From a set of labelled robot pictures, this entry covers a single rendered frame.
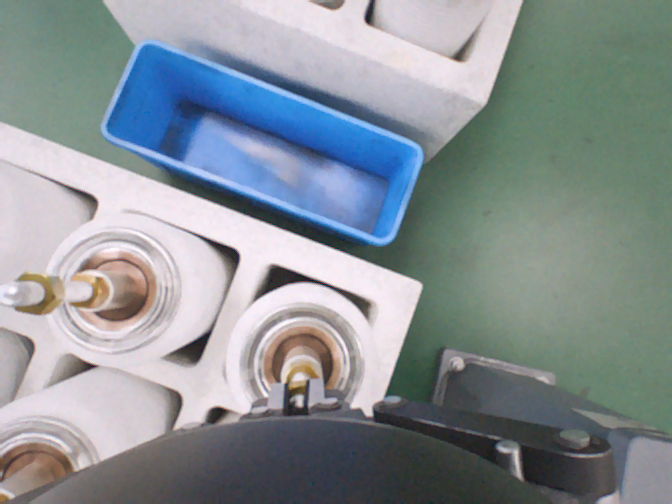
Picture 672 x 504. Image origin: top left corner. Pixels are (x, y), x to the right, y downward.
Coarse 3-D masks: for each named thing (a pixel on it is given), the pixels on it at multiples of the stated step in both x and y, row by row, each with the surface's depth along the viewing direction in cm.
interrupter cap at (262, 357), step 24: (288, 312) 24; (312, 312) 25; (336, 312) 25; (264, 336) 24; (288, 336) 25; (312, 336) 25; (336, 336) 25; (240, 360) 24; (264, 360) 24; (336, 360) 25; (360, 360) 24; (264, 384) 24; (336, 384) 24; (360, 384) 24
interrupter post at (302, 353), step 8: (296, 352) 23; (304, 352) 23; (312, 352) 24; (288, 360) 22; (296, 360) 22; (304, 360) 22; (312, 360) 22; (288, 368) 22; (320, 368) 22; (320, 376) 22
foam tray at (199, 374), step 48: (0, 144) 31; (48, 144) 31; (96, 192) 31; (144, 192) 32; (240, 240) 32; (288, 240) 32; (240, 288) 32; (336, 288) 43; (384, 288) 33; (48, 336) 30; (384, 336) 32; (48, 384) 30; (192, 384) 31; (384, 384) 32
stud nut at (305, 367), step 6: (294, 366) 20; (300, 366) 20; (306, 366) 20; (312, 366) 21; (288, 372) 20; (294, 372) 20; (300, 372) 20; (306, 372) 20; (312, 372) 20; (288, 378) 20; (312, 378) 20
